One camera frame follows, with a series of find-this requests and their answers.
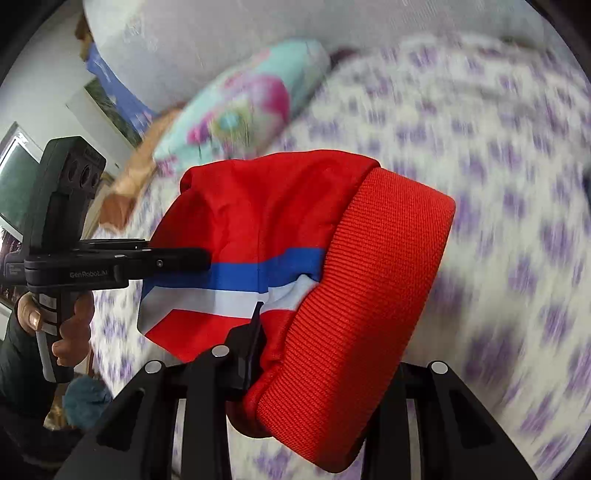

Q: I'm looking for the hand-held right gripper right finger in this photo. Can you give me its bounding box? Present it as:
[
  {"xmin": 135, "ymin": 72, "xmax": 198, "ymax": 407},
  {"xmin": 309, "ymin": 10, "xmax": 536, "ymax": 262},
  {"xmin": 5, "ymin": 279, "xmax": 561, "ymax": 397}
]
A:
[{"xmin": 365, "ymin": 361, "xmax": 539, "ymax": 480}]

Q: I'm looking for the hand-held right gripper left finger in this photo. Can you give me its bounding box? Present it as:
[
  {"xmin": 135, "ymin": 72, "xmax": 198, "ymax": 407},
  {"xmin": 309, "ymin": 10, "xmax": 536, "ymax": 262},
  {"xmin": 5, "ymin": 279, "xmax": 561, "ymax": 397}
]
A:
[{"xmin": 54, "ymin": 301, "xmax": 265, "ymax": 480}]

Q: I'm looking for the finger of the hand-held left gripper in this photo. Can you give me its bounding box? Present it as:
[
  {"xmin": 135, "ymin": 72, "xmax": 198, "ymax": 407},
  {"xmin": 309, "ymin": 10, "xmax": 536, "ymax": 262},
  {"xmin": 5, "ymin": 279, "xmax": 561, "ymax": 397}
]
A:
[
  {"xmin": 79, "ymin": 237, "xmax": 156, "ymax": 254},
  {"xmin": 121, "ymin": 247, "xmax": 212, "ymax": 281}
]

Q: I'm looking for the red blue white jersey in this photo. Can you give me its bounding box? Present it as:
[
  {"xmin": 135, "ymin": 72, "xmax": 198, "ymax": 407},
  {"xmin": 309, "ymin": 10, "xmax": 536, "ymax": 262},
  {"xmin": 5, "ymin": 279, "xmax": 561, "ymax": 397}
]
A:
[{"xmin": 137, "ymin": 148, "xmax": 457, "ymax": 474}]

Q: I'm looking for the person's left forearm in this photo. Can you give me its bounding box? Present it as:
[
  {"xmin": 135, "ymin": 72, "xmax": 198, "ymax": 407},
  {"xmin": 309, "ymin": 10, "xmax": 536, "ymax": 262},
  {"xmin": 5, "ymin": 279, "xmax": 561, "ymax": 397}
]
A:
[{"xmin": 0, "ymin": 318, "xmax": 70, "ymax": 468}]

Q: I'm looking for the person's left hand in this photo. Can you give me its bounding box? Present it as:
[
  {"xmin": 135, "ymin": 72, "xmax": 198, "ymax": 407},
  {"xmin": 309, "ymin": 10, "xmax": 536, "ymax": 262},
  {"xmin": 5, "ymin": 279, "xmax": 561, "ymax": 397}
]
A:
[{"xmin": 17, "ymin": 292, "xmax": 96, "ymax": 371}]

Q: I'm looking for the white framed window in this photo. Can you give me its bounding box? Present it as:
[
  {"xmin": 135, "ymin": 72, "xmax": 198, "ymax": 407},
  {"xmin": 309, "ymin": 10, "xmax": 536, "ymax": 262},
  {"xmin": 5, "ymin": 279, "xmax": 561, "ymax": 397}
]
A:
[{"xmin": 0, "ymin": 121, "xmax": 45, "ymax": 236}]

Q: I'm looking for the brown patterned pillow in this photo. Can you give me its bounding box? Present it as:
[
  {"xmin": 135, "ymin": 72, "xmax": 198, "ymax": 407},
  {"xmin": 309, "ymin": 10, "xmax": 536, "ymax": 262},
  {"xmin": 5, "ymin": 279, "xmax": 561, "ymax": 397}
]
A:
[{"xmin": 99, "ymin": 108, "xmax": 185, "ymax": 232}]

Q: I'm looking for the teal fluffy slipper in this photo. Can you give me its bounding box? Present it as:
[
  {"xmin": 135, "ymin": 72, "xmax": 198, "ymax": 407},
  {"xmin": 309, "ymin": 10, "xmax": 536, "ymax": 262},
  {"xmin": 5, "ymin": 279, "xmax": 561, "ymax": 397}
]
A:
[{"xmin": 62, "ymin": 376, "xmax": 114, "ymax": 430}]

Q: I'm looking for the folded floral quilt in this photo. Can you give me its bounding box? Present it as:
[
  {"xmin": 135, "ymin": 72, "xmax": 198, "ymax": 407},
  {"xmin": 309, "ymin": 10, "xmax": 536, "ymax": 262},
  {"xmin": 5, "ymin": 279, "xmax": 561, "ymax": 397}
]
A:
[{"xmin": 154, "ymin": 39, "xmax": 331, "ymax": 174}]

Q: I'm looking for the purple floral bedsheet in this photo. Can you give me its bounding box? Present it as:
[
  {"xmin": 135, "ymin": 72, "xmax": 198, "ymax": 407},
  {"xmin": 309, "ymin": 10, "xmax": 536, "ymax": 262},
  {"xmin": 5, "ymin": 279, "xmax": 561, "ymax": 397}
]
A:
[{"xmin": 85, "ymin": 32, "xmax": 591, "ymax": 480}]

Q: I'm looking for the dark maroon cloth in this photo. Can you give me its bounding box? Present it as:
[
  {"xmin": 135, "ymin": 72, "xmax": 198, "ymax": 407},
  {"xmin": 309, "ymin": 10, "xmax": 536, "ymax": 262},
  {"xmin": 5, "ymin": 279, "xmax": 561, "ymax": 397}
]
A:
[{"xmin": 330, "ymin": 46, "xmax": 366, "ymax": 64}]

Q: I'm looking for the green wall poster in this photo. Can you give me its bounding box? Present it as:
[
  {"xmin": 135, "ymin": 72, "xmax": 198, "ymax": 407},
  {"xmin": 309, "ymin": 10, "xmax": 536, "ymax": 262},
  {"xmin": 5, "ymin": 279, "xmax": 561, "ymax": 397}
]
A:
[{"xmin": 83, "ymin": 76, "xmax": 141, "ymax": 148}]

